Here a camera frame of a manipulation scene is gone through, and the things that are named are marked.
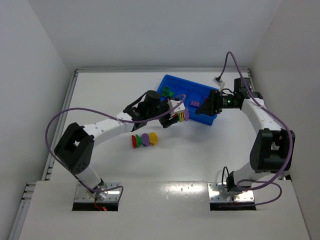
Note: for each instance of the red half-round brick left cluster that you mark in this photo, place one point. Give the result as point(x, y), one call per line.
point(134, 141)

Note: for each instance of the yellow rounded duplo brick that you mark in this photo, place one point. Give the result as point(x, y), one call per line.
point(153, 138)

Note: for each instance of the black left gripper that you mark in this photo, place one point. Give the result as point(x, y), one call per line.
point(164, 116)

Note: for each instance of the purple rounded duplo brick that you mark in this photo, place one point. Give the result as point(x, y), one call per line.
point(186, 114)

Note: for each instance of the blue plastic divided bin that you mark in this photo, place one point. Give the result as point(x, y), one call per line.
point(194, 92)

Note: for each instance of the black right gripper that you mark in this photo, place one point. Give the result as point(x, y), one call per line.
point(214, 102)

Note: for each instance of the green brick left cluster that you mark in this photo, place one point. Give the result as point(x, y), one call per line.
point(138, 140)

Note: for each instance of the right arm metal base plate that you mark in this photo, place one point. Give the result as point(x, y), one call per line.
point(218, 194)

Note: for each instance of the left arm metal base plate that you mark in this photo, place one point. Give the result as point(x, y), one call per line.
point(111, 194)

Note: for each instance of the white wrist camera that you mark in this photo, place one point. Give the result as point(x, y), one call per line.
point(219, 82)
point(176, 107)

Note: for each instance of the green sloped duplo brick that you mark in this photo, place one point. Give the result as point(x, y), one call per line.
point(165, 91)

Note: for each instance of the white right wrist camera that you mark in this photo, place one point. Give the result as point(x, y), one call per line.
point(219, 82)

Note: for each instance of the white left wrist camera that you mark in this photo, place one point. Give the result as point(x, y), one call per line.
point(176, 107)

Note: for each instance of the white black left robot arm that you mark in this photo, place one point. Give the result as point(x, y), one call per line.
point(75, 148)

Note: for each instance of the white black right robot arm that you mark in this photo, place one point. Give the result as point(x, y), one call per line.
point(273, 146)

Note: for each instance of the purple rounded brick left cluster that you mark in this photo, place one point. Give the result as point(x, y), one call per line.
point(145, 139)

